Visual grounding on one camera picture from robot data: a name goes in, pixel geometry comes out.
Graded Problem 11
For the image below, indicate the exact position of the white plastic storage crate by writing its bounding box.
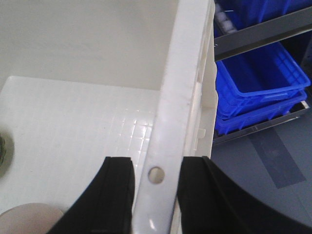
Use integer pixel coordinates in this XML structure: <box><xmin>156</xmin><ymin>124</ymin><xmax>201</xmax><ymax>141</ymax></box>
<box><xmin>0</xmin><ymin>0</ymin><xmax>217</xmax><ymax>234</ymax></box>

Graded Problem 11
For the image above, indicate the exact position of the blue bin nested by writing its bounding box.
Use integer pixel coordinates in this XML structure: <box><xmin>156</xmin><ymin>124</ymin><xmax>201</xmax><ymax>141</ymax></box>
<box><xmin>216</xmin><ymin>42</ymin><xmax>311</xmax><ymax>119</ymax></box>
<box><xmin>214</xmin><ymin>91</ymin><xmax>307</xmax><ymax>135</ymax></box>

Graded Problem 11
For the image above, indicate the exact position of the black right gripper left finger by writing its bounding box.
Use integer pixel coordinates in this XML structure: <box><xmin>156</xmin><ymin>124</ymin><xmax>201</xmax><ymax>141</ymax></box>
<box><xmin>49</xmin><ymin>157</ymin><xmax>135</xmax><ymax>234</ymax></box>

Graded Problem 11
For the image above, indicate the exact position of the blue bin on upper shelf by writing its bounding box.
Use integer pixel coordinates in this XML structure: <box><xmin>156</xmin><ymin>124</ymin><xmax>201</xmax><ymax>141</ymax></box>
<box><xmin>214</xmin><ymin>0</ymin><xmax>312</xmax><ymax>34</ymax></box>

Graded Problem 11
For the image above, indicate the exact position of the blue bin lower nested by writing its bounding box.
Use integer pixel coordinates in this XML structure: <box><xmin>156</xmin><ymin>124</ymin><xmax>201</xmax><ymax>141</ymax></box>
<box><xmin>214</xmin><ymin>91</ymin><xmax>307</xmax><ymax>135</ymax></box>

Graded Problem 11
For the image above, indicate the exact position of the cream yellow ball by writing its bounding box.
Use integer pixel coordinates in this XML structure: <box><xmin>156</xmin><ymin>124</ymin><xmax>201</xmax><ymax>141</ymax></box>
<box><xmin>0</xmin><ymin>131</ymin><xmax>7</xmax><ymax>166</ymax></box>

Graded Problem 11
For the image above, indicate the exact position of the pink and cream ball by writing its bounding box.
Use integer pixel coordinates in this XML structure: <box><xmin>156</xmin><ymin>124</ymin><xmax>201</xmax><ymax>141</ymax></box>
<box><xmin>0</xmin><ymin>203</ymin><xmax>63</xmax><ymax>234</ymax></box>

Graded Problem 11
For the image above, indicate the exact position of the grey metal shelf rack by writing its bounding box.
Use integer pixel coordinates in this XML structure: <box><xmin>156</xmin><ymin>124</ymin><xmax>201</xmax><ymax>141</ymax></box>
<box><xmin>213</xmin><ymin>6</ymin><xmax>312</xmax><ymax>146</ymax></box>

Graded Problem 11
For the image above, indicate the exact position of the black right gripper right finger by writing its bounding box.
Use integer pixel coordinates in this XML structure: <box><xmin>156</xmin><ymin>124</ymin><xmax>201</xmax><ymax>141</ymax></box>
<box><xmin>177</xmin><ymin>156</ymin><xmax>312</xmax><ymax>234</ymax></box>

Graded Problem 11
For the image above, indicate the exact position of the blue bin upper nested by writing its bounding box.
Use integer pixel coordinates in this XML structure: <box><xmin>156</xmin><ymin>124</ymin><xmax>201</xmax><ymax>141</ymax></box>
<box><xmin>216</xmin><ymin>42</ymin><xmax>311</xmax><ymax>119</ymax></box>

